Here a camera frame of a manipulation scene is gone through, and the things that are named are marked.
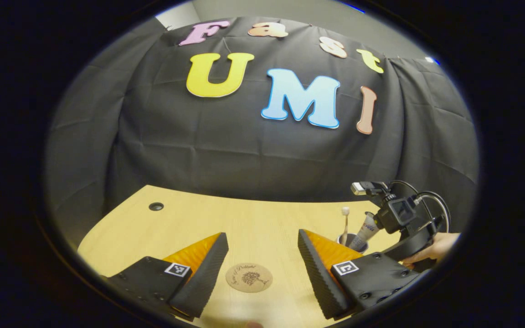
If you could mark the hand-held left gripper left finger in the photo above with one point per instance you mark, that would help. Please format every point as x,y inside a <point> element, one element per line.
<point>205,273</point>

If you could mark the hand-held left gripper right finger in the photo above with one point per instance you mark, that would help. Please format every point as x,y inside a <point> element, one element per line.
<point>319,278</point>

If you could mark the white toothpaste tube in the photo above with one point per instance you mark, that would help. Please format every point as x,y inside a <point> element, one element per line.
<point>367,230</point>

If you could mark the clear toothbrush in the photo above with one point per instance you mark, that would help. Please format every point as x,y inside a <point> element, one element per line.
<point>345,223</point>

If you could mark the wooden desktop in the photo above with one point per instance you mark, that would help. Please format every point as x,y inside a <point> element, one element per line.
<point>244,218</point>

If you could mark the black desk grommet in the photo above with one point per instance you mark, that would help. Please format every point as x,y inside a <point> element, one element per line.
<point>156,206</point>

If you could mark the black backdrop cloth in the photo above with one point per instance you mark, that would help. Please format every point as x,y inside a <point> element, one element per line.
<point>198,146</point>

